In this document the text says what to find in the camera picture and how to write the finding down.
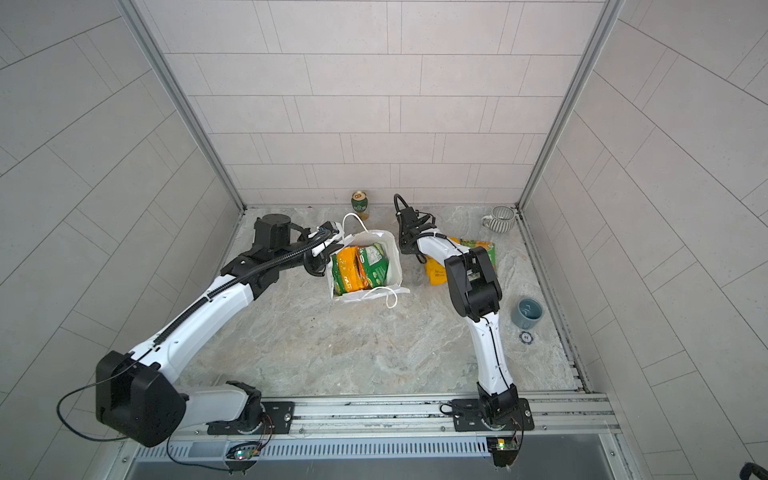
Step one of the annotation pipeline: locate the green savoria snack bag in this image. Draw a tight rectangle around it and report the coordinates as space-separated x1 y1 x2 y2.
357 243 389 290

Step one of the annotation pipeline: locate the large yellow snack bag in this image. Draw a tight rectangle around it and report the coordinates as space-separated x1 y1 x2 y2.
418 236 467 285

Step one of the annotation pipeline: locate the white paper bag pig print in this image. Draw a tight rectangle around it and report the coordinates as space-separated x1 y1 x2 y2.
328 213 410 308

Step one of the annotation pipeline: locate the green red snack bag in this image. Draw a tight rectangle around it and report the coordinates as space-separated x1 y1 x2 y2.
458 238 498 270

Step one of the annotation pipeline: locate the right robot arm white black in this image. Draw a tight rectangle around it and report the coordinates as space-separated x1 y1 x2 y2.
394 194 522 430

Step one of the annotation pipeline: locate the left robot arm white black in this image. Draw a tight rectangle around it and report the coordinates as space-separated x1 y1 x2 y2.
95 214 344 447

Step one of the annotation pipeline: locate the orange yellow snack bag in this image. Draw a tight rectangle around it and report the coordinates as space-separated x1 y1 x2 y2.
333 246 368 296

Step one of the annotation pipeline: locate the green drink can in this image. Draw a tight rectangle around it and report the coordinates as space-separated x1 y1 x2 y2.
351 190 369 221

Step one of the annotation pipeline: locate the striped ceramic mug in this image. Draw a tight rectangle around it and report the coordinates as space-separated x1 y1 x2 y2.
481 205 516 234

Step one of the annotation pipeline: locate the teal ceramic cup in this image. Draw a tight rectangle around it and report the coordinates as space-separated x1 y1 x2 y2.
511 297 544 331

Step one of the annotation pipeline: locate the left circuit board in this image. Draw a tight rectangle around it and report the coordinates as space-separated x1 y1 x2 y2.
225 441 263 461

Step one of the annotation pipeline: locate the circuit board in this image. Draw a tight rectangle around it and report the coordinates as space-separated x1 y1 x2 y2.
486 436 521 468
225 441 263 461

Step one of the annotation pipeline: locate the right circuit board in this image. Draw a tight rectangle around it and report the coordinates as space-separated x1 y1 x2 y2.
486 436 521 468

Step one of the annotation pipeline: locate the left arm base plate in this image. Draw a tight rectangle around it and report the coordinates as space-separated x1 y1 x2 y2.
207 401 295 435

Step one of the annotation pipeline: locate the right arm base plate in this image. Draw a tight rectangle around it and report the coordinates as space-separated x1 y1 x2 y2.
439 398 535 432

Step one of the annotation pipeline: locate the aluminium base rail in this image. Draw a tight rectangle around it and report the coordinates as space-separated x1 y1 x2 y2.
101 389 620 447

